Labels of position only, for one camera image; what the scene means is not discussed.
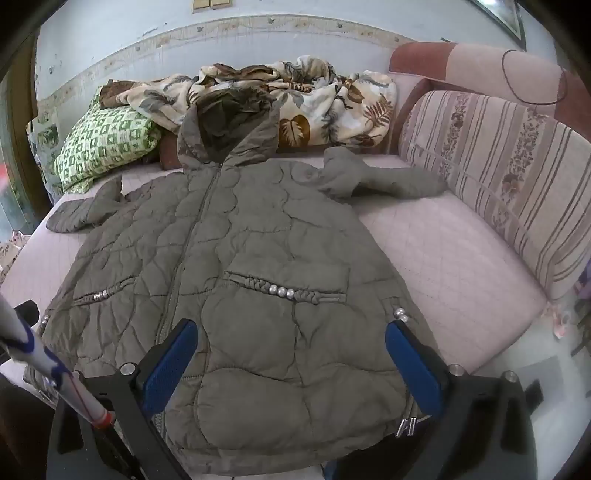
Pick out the pink quilted sofa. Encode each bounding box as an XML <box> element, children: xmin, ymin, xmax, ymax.
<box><xmin>0</xmin><ymin>41</ymin><xmax>591</xmax><ymax>402</ymax></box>

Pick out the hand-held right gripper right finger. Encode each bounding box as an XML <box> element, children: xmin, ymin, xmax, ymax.
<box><xmin>385</xmin><ymin>319</ymin><xmax>539</xmax><ymax>480</ymax></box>

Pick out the white pole with blue marks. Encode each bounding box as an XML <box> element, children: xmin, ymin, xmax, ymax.
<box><xmin>0</xmin><ymin>291</ymin><xmax>114</xmax><ymax>428</ymax></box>

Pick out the thin black cable loop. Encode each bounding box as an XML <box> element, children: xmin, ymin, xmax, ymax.
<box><xmin>502</xmin><ymin>48</ymin><xmax>568</xmax><ymax>107</ymax></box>

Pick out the framed wall mirror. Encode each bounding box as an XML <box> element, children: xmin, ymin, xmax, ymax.
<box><xmin>468</xmin><ymin>0</ymin><xmax>527</xmax><ymax>51</ymax></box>

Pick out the pink slipper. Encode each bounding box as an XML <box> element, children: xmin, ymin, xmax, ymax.
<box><xmin>549</xmin><ymin>305</ymin><xmax>573</xmax><ymax>340</ymax></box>

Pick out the white pillow with green print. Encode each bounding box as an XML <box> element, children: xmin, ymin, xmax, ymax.
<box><xmin>27</xmin><ymin>111</ymin><xmax>63</xmax><ymax>195</ymax></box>

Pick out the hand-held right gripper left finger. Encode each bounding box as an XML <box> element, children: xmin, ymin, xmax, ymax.
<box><xmin>46</xmin><ymin>318</ymin><xmax>200</xmax><ymax>480</ymax></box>

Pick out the brown cushion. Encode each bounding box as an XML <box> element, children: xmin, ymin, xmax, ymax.
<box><xmin>157</xmin><ymin>136</ymin><xmax>185</xmax><ymax>171</ymax></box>

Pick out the patterned cardboard box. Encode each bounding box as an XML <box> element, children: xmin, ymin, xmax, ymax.
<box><xmin>0</xmin><ymin>228</ymin><xmax>31</xmax><ymax>282</ymax></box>

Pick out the wooden door frame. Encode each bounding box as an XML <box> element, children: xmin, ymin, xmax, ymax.
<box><xmin>0</xmin><ymin>32</ymin><xmax>51</xmax><ymax>232</ymax></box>

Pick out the green patterned pillow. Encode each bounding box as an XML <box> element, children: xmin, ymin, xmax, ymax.
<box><xmin>53</xmin><ymin>90</ymin><xmax>162</xmax><ymax>195</ymax></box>

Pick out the olive quilted hooded jacket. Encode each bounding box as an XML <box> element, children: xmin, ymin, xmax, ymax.
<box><xmin>23</xmin><ymin>85</ymin><xmax>448</xmax><ymax>476</ymax></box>

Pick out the striped floral sofa back cushion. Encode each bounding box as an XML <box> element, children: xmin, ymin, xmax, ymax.
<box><xmin>397</xmin><ymin>90</ymin><xmax>591</xmax><ymax>301</ymax></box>

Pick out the leaf printed blanket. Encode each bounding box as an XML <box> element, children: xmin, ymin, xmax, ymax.
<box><xmin>99</xmin><ymin>55</ymin><xmax>399</xmax><ymax>153</ymax></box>

